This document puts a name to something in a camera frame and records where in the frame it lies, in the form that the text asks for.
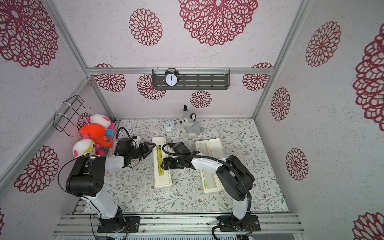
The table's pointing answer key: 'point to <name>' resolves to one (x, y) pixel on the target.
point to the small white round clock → (169, 126)
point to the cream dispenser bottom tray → (210, 181)
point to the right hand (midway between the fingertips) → (164, 164)
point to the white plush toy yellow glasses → (83, 146)
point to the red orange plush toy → (96, 132)
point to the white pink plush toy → (98, 118)
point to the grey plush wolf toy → (189, 129)
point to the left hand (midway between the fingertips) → (154, 147)
